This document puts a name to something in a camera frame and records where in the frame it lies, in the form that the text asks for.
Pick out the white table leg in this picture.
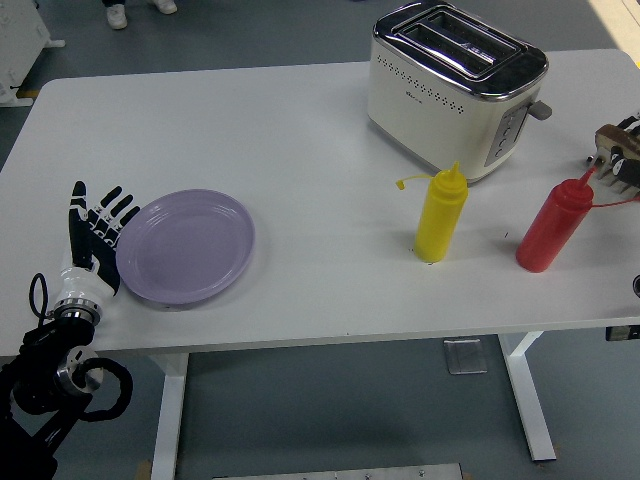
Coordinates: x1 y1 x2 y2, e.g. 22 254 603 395
148 352 190 480
497 332 557 462

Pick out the black table control box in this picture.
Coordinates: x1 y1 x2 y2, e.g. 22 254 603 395
604 325 640 343

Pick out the cream and chrome toaster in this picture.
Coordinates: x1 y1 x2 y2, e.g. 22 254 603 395
367 1 554 184

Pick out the yellow squeeze bottle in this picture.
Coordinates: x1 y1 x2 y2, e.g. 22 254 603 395
395 160 470 263

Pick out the white machine housing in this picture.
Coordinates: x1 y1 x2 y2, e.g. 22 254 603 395
0 0 66 107

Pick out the silver metal toast rack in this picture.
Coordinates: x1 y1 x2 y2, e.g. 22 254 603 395
584 152 640 197

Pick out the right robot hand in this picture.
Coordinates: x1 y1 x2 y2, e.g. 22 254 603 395
605 110 640 189

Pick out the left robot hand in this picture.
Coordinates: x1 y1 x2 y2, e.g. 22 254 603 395
53 180 142 307

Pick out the long silver metal plate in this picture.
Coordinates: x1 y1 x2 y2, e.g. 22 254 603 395
212 462 464 480

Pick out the purple round plate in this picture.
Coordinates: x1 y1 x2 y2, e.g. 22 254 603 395
115 188 257 305

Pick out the slice of bread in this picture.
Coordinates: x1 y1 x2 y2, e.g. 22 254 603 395
594 123 640 161

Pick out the red squeeze bottle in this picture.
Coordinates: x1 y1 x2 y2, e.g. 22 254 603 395
515 167 640 274

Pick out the small silver floor plate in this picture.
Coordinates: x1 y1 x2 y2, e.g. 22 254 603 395
442 338 488 375

